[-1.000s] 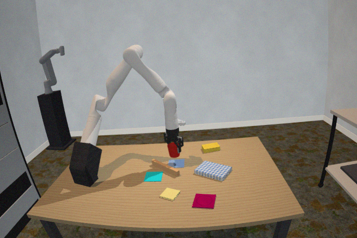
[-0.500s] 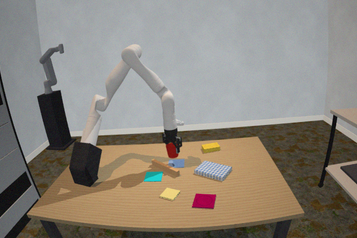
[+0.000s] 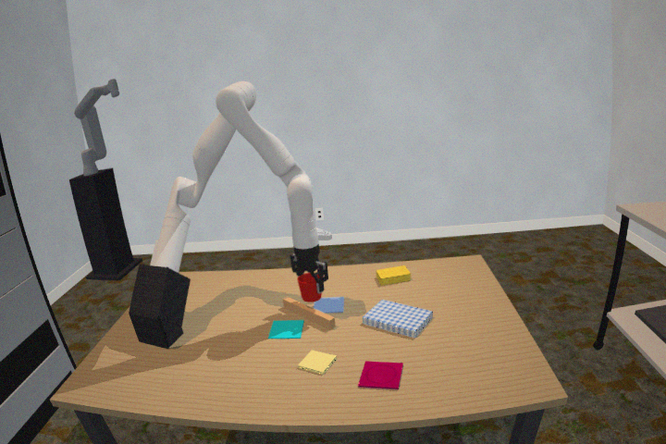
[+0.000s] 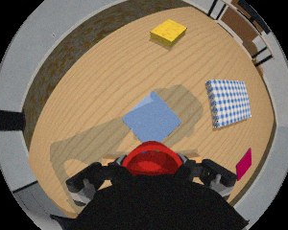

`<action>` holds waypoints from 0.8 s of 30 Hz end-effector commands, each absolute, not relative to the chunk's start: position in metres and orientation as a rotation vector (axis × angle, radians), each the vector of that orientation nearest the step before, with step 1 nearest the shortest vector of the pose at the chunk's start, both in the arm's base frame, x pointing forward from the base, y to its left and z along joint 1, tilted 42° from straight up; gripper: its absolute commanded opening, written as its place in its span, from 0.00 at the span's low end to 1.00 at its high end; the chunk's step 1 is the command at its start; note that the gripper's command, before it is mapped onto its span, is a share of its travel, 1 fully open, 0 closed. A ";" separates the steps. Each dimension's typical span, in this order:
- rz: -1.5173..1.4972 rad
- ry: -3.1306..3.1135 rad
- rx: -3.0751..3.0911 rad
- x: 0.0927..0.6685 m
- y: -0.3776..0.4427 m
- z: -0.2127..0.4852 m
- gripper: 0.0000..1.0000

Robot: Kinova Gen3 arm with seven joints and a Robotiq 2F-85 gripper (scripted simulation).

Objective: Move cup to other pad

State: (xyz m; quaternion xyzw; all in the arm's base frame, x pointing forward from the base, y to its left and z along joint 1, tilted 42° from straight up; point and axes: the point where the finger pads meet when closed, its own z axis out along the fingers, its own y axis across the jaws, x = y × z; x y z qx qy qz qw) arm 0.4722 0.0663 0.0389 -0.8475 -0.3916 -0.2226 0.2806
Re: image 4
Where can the red cup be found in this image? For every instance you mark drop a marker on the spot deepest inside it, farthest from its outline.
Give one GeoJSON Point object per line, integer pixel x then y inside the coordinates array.
{"type": "Point", "coordinates": [163, 162]}

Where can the dark red square coaster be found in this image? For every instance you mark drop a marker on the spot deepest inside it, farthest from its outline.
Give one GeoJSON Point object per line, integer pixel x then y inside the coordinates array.
{"type": "Point", "coordinates": [243, 165]}

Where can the yellow sponge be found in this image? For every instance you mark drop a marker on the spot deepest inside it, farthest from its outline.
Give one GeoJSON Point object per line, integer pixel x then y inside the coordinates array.
{"type": "Point", "coordinates": [168, 33]}

